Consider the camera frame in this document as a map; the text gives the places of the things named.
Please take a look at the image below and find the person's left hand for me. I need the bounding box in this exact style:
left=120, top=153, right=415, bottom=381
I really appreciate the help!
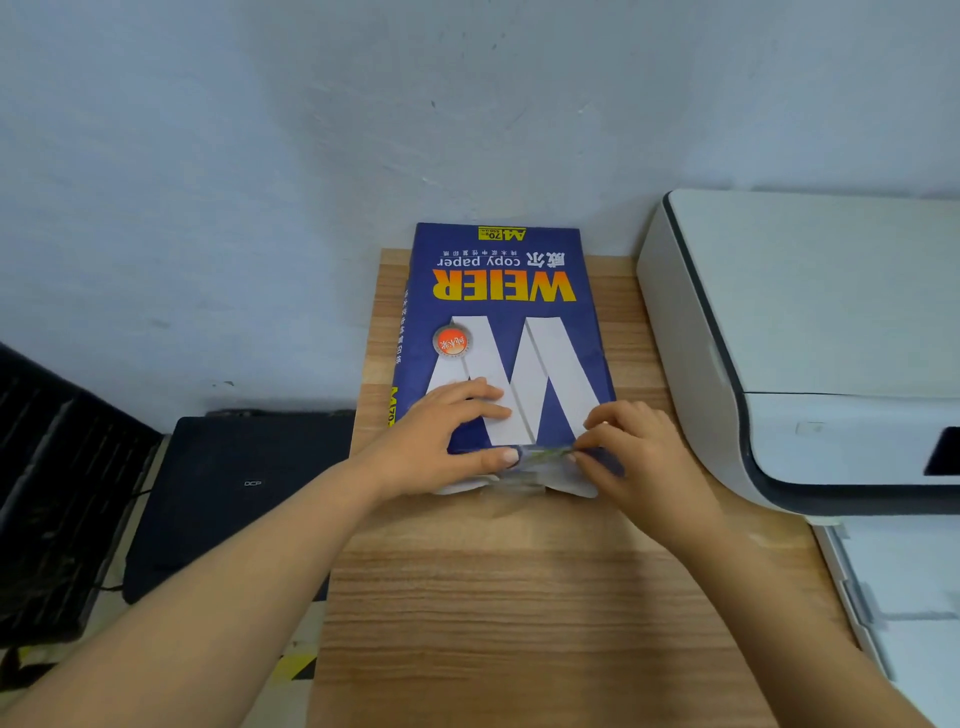
left=352, top=377, right=521, bottom=504

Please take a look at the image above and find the person's right hand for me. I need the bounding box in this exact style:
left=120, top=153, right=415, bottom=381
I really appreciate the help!
left=567, top=399, right=733, bottom=556

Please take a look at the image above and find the blue copy paper ream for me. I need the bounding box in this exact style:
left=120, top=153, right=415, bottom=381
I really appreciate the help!
left=387, top=221, right=625, bottom=500

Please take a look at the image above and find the white printer tray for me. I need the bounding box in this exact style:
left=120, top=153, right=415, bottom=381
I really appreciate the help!
left=813, top=515, right=960, bottom=728

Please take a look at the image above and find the person's left forearm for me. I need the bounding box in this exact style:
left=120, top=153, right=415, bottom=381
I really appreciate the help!
left=0, top=458, right=388, bottom=728

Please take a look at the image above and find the person's right forearm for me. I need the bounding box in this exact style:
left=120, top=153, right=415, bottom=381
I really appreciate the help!
left=686, top=509, right=935, bottom=728

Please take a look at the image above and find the white printer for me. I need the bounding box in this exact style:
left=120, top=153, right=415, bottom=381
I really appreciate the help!
left=635, top=188, right=960, bottom=517

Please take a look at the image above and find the black flatbed scanner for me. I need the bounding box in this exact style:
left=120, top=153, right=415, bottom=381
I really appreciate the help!
left=122, top=408, right=358, bottom=605

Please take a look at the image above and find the yellow black hazard tape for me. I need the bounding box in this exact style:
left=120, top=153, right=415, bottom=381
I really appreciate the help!
left=268, top=650, right=322, bottom=685

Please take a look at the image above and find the black plastic crate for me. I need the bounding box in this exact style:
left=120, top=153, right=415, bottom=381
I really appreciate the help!
left=0, top=342, right=165, bottom=650

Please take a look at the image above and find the black cable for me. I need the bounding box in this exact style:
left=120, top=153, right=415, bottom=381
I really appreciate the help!
left=95, top=487, right=155, bottom=594

